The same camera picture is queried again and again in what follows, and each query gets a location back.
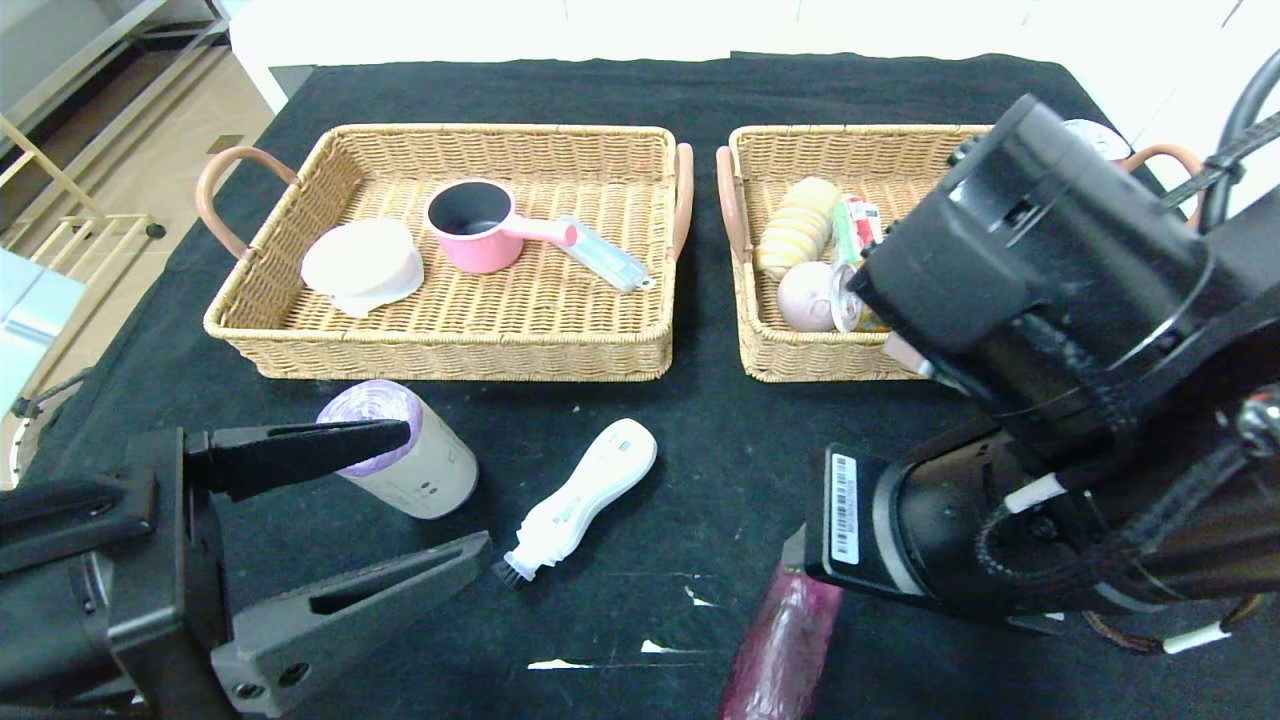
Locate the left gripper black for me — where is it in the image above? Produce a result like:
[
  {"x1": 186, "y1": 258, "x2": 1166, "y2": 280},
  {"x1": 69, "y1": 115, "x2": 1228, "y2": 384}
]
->
[{"x1": 0, "y1": 418, "x2": 494, "y2": 720}]

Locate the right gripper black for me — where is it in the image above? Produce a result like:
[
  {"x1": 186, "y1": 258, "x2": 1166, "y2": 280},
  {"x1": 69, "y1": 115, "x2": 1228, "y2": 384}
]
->
[{"x1": 782, "y1": 442, "x2": 994, "y2": 609}]

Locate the purple garbage bag roll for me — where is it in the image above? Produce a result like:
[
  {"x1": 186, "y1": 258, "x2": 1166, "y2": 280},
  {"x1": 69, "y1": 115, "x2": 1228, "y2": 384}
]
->
[{"x1": 317, "y1": 380, "x2": 479, "y2": 521}]

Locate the purple eggplant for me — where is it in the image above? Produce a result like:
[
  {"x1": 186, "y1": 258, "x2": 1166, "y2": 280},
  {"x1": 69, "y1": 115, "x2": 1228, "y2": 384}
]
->
[{"x1": 718, "y1": 565, "x2": 844, "y2": 720}]

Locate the white brush bottle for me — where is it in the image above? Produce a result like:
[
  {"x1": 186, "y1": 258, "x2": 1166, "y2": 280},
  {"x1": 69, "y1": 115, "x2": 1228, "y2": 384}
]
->
[{"x1": 493, "y1": 419, "x2": 659, "y2": 587}]

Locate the gold beverage can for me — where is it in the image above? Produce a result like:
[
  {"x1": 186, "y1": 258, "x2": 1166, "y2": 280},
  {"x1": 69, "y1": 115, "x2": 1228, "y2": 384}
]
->
[{"x1": 830, "y1": 265, "x2": 893, "y2": 334}]

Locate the pale pink potato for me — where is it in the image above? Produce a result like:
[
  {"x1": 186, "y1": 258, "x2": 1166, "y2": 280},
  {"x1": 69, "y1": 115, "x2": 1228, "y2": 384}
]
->
[{"x1": 778, "y1": 261, "x2": 838, "y2": 333}]

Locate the pink saucepan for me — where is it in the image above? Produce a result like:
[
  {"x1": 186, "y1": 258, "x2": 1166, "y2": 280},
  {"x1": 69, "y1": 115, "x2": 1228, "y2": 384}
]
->
[{"x1": 425, "y1": 180, "x2": 580, "y2": 276}]

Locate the green candy pack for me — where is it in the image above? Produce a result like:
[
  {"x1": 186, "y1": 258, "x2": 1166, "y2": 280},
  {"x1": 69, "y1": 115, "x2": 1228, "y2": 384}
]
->
[{"x1": 833, "y1": 195, "x2": 887, "y2": 266}]

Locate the red soda can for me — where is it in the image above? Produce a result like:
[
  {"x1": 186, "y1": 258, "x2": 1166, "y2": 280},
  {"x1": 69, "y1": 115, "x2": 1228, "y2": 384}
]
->
[{"x1": 1065, "y1": 118, "x2": 1133, "y2": 161}]

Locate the rectangular wicker basket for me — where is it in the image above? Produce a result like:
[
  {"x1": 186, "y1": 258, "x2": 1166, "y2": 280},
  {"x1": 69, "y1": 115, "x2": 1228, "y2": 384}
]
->
[
  {"x1": 716, "y1": 124, "x2": 1206, "y2": 382},
  {"x1": 197, "y1": 124, "x2": 696, "y2": 383}
]

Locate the white round lidded container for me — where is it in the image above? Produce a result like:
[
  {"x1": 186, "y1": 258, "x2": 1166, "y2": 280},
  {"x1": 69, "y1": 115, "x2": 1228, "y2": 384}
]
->
[{"x1": 300, "y1": 218, "x2": 426, "y2": 320}]

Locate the striped bread roll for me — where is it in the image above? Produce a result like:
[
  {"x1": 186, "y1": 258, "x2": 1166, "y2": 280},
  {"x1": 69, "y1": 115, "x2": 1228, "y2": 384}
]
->
[{"x1": 755, "y1": 178, "x2": 846, "y2": 281}]

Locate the grey translucent peeler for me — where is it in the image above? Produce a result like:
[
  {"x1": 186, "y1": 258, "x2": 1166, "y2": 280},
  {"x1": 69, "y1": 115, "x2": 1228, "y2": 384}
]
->
[{"x1": 556, "y1": 216, "x2": 656, "y2": 296}]

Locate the light wooden rack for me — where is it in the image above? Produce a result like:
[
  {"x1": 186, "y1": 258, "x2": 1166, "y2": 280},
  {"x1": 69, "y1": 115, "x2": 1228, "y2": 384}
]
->
[{"x1": 0, "y1": 115, "x2": 169, "y2": 401}]

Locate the grey metal shelf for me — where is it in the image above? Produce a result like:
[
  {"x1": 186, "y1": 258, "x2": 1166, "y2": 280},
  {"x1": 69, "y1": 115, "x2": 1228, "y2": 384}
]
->
[{"x1": 0, "y1": 0, "x2": 236, "y2": 131}]

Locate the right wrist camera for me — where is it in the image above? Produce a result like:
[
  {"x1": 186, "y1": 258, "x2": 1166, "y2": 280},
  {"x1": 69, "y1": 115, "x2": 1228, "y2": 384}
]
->
[{"x1": 883, "y1": 333, "x2": 941, "y2": 381}]

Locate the thin looped cable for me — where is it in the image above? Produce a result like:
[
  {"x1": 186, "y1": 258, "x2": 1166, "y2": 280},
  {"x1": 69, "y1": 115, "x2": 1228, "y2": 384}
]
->
[{"x1": 1083, "y1": 595, "x2": 1263, "y2": 657}]

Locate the black camera cable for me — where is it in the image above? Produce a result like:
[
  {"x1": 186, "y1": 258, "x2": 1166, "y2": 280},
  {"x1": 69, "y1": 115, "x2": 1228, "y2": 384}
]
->
[{"x1": 1163, "y1": 45, "x2": 1280, "y2": 233}]

